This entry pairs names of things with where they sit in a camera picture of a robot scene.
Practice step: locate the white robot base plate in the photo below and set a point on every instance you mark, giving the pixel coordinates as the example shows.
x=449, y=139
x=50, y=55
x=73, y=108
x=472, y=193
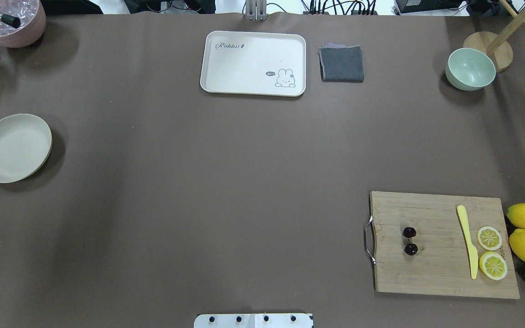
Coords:
x=254, y=320

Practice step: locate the mint green bowl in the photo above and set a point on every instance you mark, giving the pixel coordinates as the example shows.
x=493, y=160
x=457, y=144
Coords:
x=469, y=69

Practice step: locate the aluminium frame post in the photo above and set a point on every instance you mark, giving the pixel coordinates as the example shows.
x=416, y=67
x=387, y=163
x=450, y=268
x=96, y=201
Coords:
x=255, y=10

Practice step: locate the lemon slice lower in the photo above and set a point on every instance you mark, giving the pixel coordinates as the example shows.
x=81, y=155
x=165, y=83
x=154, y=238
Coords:
x=493, y=265

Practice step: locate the lemon slice upper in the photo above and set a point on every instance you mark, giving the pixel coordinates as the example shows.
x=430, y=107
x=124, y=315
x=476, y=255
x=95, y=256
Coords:
x=489, y=238

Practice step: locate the pink bowl with ice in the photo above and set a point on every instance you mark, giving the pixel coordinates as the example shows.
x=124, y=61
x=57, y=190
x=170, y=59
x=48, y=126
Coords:
x=27, y=22

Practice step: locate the grey folded cloth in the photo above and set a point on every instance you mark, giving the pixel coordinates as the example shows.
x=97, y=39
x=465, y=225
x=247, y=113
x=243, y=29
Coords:
x=341, y=63

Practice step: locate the yellow plastic knife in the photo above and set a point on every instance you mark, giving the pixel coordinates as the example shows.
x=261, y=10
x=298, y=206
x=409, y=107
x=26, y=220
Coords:
x=473, y=254

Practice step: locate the lemon slice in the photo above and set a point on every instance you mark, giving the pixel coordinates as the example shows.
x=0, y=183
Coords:
x=489, y=238
x=493, y=265

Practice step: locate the bamboo cutting board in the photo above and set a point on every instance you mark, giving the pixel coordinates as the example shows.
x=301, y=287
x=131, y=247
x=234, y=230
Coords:
x=441, y=265

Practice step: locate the wooden cup rack stand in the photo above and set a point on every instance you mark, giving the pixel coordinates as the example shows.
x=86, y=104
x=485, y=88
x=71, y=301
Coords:
x=496, y=46

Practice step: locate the beige round plate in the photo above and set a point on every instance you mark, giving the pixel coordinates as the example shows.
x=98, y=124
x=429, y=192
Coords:
x=25, y=144

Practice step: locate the cream rabbit tray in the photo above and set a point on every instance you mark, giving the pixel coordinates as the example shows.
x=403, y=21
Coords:
x=254, y=63

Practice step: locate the dark red cherry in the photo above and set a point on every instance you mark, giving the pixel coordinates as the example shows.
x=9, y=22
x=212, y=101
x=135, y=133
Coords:
x=409, y=232
x=411, y=249

